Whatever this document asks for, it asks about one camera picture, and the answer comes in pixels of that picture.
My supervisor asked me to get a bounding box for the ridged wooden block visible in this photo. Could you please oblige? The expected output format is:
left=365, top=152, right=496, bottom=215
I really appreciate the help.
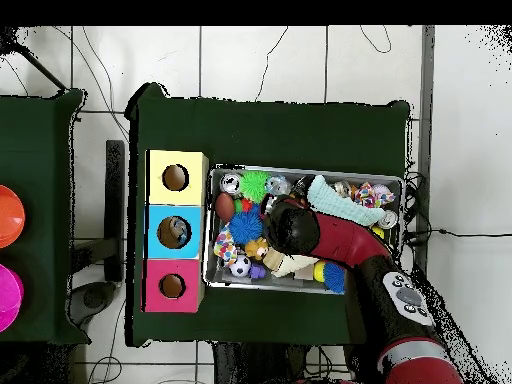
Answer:
left=262, top=247, right=285, bottom=271

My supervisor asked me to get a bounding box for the small brown teddy bear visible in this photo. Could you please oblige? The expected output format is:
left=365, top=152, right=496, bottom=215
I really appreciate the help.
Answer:
left=244, top=237, right=270, bottom=261

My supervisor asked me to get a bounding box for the pink bowl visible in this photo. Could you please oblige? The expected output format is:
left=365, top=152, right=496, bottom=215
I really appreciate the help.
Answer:
left=0, top=263, right=25, bottom=333

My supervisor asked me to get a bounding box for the mint green knit cloth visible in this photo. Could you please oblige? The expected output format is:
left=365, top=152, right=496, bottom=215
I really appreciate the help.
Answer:
left=306, top=174, right=387, bottom=227

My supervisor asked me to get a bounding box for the black upright panel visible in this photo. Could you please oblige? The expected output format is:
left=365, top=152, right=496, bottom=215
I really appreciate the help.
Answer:
left=104, top=139, right=126, bottom=283

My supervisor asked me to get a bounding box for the cream knit cloth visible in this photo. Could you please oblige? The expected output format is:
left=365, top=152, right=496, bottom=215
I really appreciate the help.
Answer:
left=273, top=253, right=321, bottom=279

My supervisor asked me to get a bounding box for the wooden box with three holes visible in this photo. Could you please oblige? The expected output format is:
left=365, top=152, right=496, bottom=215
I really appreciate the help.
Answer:
left=141, top=149, right=210, bottom=314

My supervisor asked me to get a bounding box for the shallow clear mesh bin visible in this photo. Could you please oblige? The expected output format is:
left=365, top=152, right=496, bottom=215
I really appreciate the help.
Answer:
left=202, top=162, right=406, bottom=299

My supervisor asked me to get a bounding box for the plain silver can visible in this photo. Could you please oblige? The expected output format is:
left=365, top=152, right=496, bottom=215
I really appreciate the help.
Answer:
left=219, top=172, right=242, bottom=196

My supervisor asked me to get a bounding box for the colourful dotted cloth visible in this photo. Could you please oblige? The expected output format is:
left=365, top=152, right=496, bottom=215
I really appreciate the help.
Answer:
left=212, top=225, right=240, bottom=267

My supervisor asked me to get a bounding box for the small black white soccer ball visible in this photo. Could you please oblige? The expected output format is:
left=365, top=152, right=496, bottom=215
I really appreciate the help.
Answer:
left=229, top=255, right=252, bottom=278

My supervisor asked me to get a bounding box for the dark green tablecloth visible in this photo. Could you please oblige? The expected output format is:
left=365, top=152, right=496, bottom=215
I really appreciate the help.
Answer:
left=124, top=81, right=412, bottom=348
left=0, top=88, right=90, bottom=345

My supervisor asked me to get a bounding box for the black tripod pole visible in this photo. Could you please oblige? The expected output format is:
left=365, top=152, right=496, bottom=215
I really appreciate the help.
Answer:
left=0, top=26, right=68, bottom=92

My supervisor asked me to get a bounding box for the green spiky rubber ball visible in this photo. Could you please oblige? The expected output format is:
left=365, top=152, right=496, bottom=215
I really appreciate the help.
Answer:
left=238, top=170, right=270, bottom=203

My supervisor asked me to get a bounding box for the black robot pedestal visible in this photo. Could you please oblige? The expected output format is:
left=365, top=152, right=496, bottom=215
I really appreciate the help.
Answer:
left=211, top=341, right=311, bottom=384

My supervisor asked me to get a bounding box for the crushed clear plastic bottle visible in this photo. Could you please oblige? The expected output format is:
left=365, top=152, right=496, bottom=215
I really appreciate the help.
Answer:
left=265, top=174, right=292, bottom=197

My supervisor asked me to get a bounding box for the black floor power cable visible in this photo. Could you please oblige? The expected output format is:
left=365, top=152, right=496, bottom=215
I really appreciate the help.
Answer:
left=429, top=228, right=512, bottom=239

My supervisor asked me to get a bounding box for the small brown football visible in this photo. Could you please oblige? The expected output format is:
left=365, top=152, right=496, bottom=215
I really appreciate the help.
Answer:
left=214, top=192, right=236, bottom=223

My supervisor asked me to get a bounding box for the orange bowl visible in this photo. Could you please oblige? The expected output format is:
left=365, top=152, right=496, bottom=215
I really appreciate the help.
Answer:
left=0, top=184, right=27, bottom=249

